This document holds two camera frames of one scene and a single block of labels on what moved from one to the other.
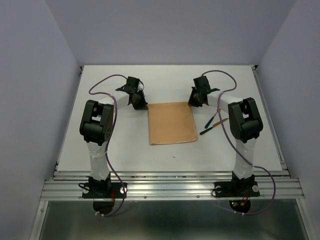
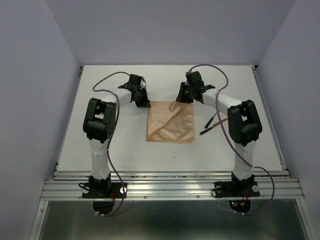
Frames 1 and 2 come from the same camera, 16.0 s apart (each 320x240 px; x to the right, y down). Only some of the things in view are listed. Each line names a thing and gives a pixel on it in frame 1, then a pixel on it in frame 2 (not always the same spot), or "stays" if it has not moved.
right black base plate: [232, 189] stays
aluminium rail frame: [274, 185] stays
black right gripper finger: [196, 99] to [184, 95]
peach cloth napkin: [171, 123] stays
